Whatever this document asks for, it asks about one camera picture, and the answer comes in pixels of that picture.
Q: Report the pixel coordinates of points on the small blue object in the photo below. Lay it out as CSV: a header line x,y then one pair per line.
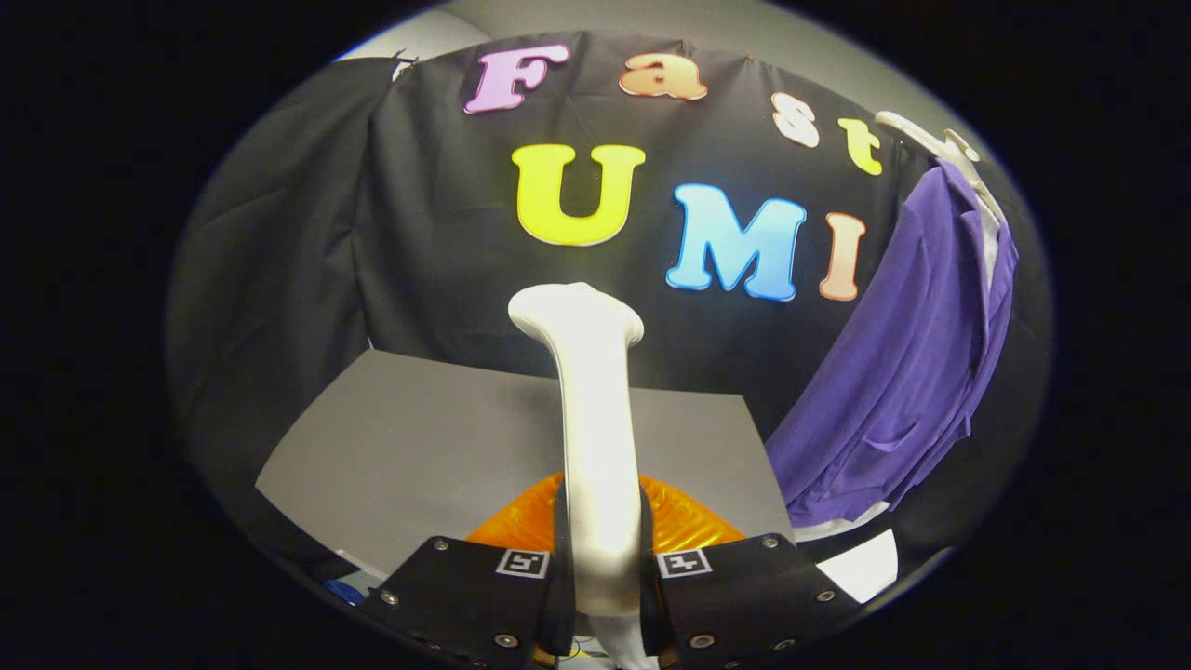
x,y
342,591

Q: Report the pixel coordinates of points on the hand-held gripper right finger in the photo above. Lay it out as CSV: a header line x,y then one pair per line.
x,y
744,596

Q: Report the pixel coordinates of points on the black backdrop cloth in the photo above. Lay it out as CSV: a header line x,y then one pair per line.
x,y
447,279

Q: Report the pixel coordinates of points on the white clothes hanger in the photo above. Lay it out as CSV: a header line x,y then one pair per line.
x,y
940,140

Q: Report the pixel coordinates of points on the white sheet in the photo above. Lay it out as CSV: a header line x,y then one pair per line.
x,y
865,568

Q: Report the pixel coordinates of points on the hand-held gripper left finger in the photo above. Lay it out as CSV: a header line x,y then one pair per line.
x,y
465,596

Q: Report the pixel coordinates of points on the white garment steamer nozzle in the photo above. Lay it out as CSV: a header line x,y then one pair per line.
x,y
595,437

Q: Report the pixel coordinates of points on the black quilted side cloth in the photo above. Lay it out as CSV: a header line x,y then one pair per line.
x,y
270,307
1014,419

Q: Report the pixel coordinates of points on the grey cabinet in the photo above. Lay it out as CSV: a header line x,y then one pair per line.
x,y
437,447

